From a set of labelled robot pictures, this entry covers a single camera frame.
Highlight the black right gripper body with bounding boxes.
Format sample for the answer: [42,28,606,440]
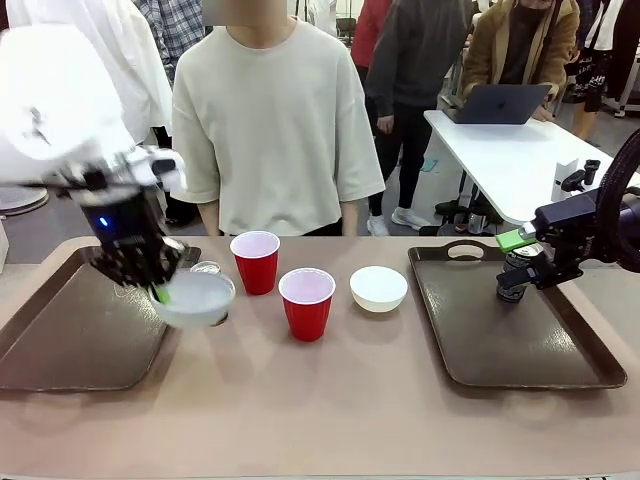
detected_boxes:
[530,219,600,292]

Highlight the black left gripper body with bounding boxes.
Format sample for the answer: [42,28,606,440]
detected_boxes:
[47,157,169,261]

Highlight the black drink can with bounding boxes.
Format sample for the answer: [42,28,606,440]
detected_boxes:
[495,244,547,304]

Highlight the white plastic bowl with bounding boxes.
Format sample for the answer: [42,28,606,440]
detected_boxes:
[348,265,409,315]
[148,270,237,330]

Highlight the person's right forearm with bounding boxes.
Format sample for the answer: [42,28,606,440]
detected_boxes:
[198,201,222,237]

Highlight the person's left forearm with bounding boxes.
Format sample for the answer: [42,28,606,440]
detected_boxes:
[340,198,360,237]

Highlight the brown plastic tray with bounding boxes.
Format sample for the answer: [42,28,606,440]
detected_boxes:
[407,239,629,391]
[0,244,202,393]

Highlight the white small box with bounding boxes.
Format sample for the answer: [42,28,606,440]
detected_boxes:
[555,158,580,202]

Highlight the red plastic cup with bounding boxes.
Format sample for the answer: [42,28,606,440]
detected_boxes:
[229,230,282,296]
[277,267,337,344]

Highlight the white folding table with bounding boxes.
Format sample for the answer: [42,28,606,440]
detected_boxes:
[423,107,640,225]

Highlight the round wooden base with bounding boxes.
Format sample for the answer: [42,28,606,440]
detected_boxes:
[0,188,51,218]

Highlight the dark laptop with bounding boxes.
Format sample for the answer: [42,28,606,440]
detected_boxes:
[443,83,553,126]

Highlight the white hanging cloth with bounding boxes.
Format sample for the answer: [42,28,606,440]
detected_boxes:
[82,0,175,144]

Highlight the person in cream t-shirt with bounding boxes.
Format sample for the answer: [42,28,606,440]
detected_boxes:
[171,0,387,238]

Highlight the person in brown jacket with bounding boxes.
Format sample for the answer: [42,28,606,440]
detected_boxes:
[460,0,581,122]

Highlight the person in plaid shirt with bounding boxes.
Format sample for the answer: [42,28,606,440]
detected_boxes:
[133,0,206,71]

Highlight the person in grey sweater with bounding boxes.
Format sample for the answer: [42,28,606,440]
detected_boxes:
[363,0,476,237]

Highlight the dark wrist camera box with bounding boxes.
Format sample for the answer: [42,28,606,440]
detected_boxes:
[533,189,601,232]

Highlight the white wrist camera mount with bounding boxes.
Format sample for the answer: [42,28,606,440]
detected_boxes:
[130,147,190,199]

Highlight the black camera clamp mount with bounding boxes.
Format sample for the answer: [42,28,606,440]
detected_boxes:
[566,158,602,194]

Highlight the black braided cable sleeve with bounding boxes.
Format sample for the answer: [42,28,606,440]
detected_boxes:
[595,128,640,206]

